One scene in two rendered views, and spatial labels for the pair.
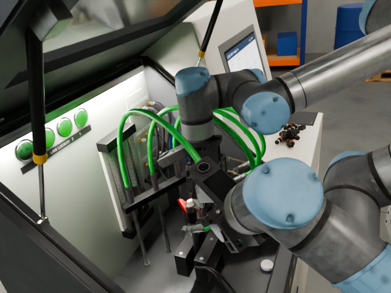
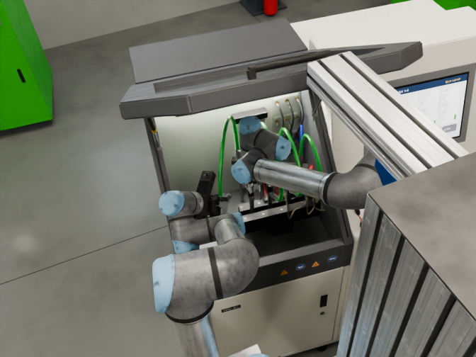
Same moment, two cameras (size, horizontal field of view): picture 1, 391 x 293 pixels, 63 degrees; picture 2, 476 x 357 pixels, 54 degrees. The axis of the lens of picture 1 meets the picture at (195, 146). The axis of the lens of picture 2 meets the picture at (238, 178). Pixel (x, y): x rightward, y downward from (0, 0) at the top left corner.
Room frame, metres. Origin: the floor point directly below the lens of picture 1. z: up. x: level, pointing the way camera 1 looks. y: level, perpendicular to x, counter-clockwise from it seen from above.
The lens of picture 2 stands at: (-0.14, -0.96, 2.49)
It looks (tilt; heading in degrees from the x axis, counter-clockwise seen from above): 45 degrees down; 52
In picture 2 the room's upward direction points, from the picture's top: 5 degrees counter-clockwise
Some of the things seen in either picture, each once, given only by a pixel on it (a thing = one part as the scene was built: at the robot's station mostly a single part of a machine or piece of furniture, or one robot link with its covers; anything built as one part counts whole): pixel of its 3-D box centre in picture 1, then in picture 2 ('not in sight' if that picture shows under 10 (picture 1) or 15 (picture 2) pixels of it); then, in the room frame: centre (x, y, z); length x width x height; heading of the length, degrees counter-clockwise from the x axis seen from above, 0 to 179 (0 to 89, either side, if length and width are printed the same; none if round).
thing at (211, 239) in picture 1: (213, 236); (279, 215); (0.80, -0.02, 0.91); 0.34 x 0.10 x 0.15; 153
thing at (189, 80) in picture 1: (195, 95); (250, 133); (0.67, -0.01, 1.45); 0.09 x 0.08 x 0.11; 98
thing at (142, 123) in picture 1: (148, 133); (286, 120); (1.03, 0.16, 1.20); 0.13 x 0.03 x 0.31; 153
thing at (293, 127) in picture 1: (290, 132); not in sight; (1.28, -0.43, 1.01); 0.23 x 0.11 x 0.06; 153
